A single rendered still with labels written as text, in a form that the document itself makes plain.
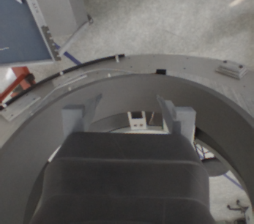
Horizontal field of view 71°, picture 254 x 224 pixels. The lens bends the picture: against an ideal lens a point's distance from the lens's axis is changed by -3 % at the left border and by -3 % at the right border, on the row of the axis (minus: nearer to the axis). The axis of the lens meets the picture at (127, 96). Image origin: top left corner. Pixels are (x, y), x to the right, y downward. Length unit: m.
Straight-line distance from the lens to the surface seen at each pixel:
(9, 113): 0.96
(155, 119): 1.13
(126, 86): 0.83
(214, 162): 1.99
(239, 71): 0.87
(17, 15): 1.01
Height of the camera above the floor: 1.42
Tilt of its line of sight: 49 degrees down
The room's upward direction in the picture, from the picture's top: 167 degrees counter-clockwise
